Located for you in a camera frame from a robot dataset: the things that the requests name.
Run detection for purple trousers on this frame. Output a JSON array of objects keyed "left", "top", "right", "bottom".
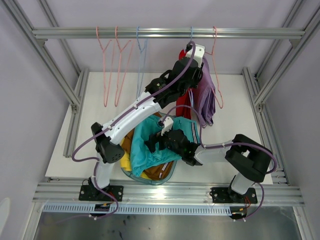
[{"left": 192, "top": 57, "right": 216, "bottom": 127}]

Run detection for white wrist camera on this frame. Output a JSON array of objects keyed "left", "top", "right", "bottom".
[
  {"left": 158, "top": 116, "right": 174, "bottom": 136},
  {"left": 185, "top": 43, "right": 206, "bottom": 68}
]

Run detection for aluminium hanging rail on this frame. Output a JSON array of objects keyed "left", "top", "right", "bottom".
[{"left": 31, "top": 27, "right": 306, "bottom": 40}]

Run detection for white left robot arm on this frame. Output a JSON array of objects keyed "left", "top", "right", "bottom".
[{"left": 90, "top": 56, "right": 203, "bottom": 201}]

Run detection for white slotted cable duct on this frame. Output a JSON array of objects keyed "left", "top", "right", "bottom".
[{"left": 42, "top": 203, "right": 232, "bottom": 216}]

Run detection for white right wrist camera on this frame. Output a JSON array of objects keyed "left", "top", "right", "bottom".
[{"left": 158, "top": 116, "right": 174, "bottom": 136}]

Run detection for brown trousers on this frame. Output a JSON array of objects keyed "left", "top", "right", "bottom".
[{"left": 120, "top": 112, "right": 179, "bottom": 181}]

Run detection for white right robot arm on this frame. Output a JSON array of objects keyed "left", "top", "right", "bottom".
[{"left": 144, "top": 129, "right": 277, "bottom": 203}]

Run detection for blue hanger with red trousers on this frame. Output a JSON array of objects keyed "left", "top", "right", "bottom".
[{"left": 188, "top": 26, "right": 194, "bottom": 107}]

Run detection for yellow trousers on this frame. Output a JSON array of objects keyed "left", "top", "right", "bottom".
[{"left": 120, "top": 139, "right": 132, "bottom": 172}]

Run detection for blue hanger with teal trousers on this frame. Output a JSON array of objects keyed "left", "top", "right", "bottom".
[{"left": 136, "top": 26, "right": 148, "bottom": 98}]

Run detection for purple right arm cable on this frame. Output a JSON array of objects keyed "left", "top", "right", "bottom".
[{"left": 159, "top": 104, "right": 278, "bottom": 208}]

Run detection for aluminium frame posts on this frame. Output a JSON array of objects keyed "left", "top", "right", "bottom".
[
  {"left": 0, "top": 0, "right": 89, "bottom": 158},
  {"left": 241, "top": 0, "right": 320, "bottom": 186}
]

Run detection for aluminium frame left posts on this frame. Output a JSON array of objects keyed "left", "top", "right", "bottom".
[{"left": 0, "top": 0, "right": 89, "bottom": 158}]

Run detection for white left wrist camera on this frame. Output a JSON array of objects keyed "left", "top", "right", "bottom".
[{"left": 185, "top": 43, "right": 206, "bottom": 68}]

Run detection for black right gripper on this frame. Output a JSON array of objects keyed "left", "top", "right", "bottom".
[{"left": 144, "top": 126, "right": 184, "bottom": 157}]

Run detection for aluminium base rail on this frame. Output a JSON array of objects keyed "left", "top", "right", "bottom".
[{"left": 32, "top": 178, "right": 305, "bottom": 207}]

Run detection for blue plastic basin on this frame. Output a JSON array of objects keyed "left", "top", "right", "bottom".
[{"left": 121, "top": 161, "right": 177, "bottom": 186}]

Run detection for red trousers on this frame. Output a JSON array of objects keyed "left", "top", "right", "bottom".
[{"left": 176, "top": 49, "right": 192, "bottom": 120}]

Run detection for teal trousers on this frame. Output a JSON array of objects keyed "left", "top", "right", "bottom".
[{"left": 129, "top": 116, "right": 201, "bottom": 177}]

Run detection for pink hanger with purple trousers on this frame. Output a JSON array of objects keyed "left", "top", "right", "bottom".
[{"left": 204, "top": 25, "right": 225, "bottom": 110}]

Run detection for aluminium frame right posts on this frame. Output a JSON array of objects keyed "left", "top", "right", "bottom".
[{"left": 241, "top": 0, "right": 320, "bottom": 186}]

